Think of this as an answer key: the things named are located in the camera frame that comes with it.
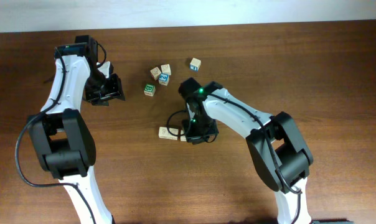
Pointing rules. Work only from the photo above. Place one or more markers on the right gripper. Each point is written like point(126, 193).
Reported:
point(192, 135)

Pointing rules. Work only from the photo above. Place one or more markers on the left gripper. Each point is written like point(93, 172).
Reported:
point(117, 91)

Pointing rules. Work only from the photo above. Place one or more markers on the plain wooden block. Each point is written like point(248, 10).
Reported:
point(163, 133)
point(182, 136)

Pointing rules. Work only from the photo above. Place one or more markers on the red-sided block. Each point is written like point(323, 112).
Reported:
point(173, 133)

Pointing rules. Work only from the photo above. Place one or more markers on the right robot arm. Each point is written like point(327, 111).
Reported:
point(277, 148)

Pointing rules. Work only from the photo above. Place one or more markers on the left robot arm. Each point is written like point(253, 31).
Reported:
point(62, 141)

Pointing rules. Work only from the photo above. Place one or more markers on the green B wooden block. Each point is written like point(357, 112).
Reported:
point(149, 89)

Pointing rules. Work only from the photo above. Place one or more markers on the plain block top left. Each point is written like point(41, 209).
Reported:
point(155, 73)

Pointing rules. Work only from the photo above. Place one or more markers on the blue 2 wooden block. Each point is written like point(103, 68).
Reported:
point(164, 79)

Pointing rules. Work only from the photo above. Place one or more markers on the blue-sided block far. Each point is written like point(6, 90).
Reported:
point(195, 64)

